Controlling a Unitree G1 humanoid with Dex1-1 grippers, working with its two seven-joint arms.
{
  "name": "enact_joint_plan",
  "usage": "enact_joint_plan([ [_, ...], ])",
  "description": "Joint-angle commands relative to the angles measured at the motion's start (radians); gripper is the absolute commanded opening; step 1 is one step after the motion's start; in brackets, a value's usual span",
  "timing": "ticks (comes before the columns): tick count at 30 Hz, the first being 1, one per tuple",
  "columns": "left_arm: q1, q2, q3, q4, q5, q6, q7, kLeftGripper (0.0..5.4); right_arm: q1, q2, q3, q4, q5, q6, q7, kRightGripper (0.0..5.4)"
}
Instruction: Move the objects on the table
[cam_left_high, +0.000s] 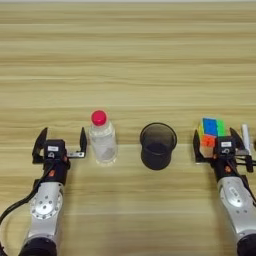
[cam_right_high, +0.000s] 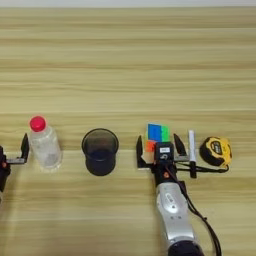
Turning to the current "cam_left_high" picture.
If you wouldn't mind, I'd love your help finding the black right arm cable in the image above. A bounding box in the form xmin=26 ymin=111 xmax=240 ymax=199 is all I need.
xmin=229 ymin=159 xmax=256 ymax=205

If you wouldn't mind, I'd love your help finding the clear bottle with red cap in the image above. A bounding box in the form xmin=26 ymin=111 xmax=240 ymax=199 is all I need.
xmin=87 ymin=109 xmax=119 ymax=167

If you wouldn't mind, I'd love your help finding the black tape measure strap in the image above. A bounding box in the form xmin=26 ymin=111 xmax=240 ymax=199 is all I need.
xmin=234 ymin=155 xmax=250 ymax=165

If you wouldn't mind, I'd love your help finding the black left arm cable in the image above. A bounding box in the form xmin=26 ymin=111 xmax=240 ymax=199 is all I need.
xmin=0 ymin=165 xmax=55 ymax=256

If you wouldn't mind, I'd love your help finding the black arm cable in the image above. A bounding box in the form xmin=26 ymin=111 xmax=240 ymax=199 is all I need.
xmin=229 ymin=159 xmax=256 ymax=205
xmin=0 ymin=165 xmax=55 ymax=256

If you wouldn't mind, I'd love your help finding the black mesh cup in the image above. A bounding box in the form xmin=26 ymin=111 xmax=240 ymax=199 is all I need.
xmin=139 ymin=122 xmax=178 ymax=171

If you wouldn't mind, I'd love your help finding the white marker pen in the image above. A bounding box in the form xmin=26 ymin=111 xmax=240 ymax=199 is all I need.
xmin=241 ymin=123 xmax=255 ymax=174

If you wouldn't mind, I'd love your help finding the colourful puzzle cube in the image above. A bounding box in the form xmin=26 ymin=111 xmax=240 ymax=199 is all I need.
xmin=197 ymin=117 xmax=229 ymax=159

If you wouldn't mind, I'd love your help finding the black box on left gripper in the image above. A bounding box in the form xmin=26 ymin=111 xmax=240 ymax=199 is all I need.
xmin=42 ymin=138 xmax=67 ymax=161

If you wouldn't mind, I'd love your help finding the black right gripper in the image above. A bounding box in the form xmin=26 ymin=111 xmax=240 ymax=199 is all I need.
xmin=192 ymin=126 xmax=252 ymax=184

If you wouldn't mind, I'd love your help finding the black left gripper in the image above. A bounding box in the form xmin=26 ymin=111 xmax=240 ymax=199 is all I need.
xmin=31 ymin=126 xmax=89 ymax=186

